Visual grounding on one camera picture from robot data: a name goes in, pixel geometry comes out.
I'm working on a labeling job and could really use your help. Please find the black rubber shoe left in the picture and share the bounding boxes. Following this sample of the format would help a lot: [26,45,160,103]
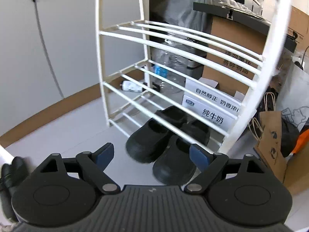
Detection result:
[126,106,187,163]

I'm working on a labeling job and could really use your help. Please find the brown paper bag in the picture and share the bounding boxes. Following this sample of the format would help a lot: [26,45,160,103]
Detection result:
[248,92,287,182]

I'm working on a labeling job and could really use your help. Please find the large cardboard box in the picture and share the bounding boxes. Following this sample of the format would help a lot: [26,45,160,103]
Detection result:
[201,15,270,97]

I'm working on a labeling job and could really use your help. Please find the white shoe rack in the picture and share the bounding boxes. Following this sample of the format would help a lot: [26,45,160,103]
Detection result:
[95,0,292,154]

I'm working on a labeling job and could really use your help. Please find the clear water jug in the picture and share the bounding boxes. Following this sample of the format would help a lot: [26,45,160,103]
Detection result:
[151,39,190,94]

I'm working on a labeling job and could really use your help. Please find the white milk carton box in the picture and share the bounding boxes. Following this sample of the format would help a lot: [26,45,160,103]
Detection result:
[182,78,241,131]

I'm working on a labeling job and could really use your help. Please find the black rubber shoe right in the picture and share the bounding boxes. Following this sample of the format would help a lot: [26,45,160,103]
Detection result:
[152,120,210,186]

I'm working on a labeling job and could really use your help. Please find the white bottle on floor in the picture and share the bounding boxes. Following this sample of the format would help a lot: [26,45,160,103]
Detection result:
[121,80,145,93]

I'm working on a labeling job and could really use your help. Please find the black rubber shoe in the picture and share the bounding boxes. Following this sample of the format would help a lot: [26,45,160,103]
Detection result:
[152,120,210,186]
[126,106,187,163]

